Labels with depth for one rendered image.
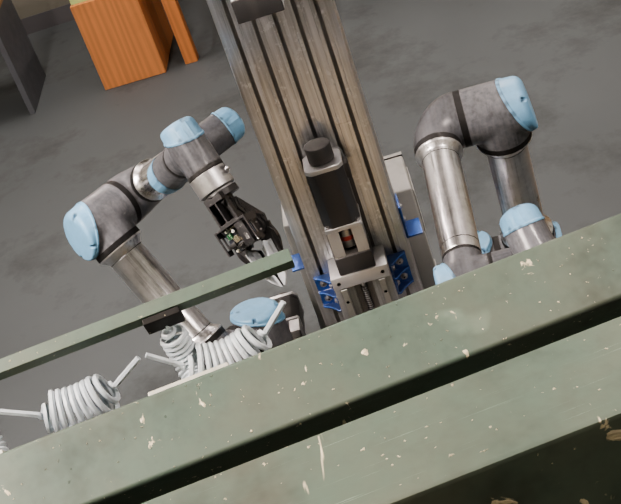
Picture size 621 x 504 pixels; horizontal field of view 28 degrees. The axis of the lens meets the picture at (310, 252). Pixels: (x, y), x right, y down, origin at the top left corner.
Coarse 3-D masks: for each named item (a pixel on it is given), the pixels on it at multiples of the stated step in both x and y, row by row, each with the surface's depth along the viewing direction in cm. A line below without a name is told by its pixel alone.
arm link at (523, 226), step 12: (528, 204) 218; (504, 216) 218; (516, 216) 216; (528, 216) 216; (540, 216) 217; (504, 228) 218; (516, 228) 215; (528, 228) 215; (540, 228) 215; (516, 240) 215; (528, 240) 214; (540, 240) 213; (516, 252) 215
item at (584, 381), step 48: (576, 336) 93; (480, 384) 92; (528, 384) 91; (576, 384) 89; (336, 432) 93; (384, 432) 91; (432, 432) 89; (480, 432) 88; (528, 432) 87; (576, 432) 86; (240, 480) 91; (288, 480) 90; (336, 480) 88; (384, 480) 87; (432, 480) 85; (480, 480) 86; (528, 480) 87; (576, 480) 88
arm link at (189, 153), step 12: (180, 120) 233; (192, 120) 234; (168, 132) 233; (180, 132) 232; (192, 132) 233; (168, 144) 234; (180, 144) 232; (192, 144) 232; (204, 144) 233; (168, 156) 236; (180, 156) 233; (192, 156) 232; (204, 156) 232; (216, 156) 234; (180, 168) 235; (192, 168) 232; (204, 168) 232; (192, 180) 233
